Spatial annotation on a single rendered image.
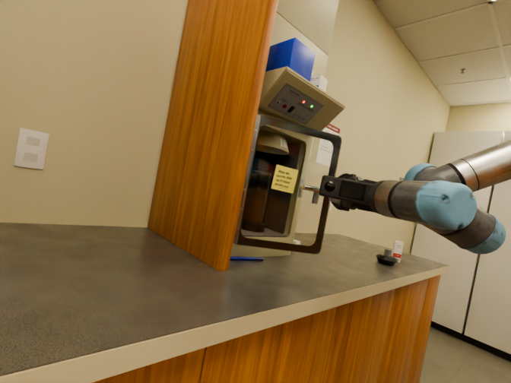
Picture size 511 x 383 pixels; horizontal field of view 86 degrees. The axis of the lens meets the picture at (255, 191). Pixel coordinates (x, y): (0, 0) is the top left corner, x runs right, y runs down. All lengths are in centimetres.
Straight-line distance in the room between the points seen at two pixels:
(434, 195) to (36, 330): 59
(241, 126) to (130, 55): 57
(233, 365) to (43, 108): 90
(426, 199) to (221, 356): 45
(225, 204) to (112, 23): 75
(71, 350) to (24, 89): 82
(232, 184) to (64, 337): 46
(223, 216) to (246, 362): 33
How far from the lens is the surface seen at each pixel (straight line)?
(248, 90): 77
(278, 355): 74
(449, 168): 70
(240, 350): 64
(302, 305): 68
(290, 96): 88
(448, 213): 50
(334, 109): 102
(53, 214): 111
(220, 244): 75
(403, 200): 54
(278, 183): 86
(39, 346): 46
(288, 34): 103
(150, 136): 116
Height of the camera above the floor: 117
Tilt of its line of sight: 1 degrees down
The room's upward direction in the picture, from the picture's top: 11 degrees clockwise
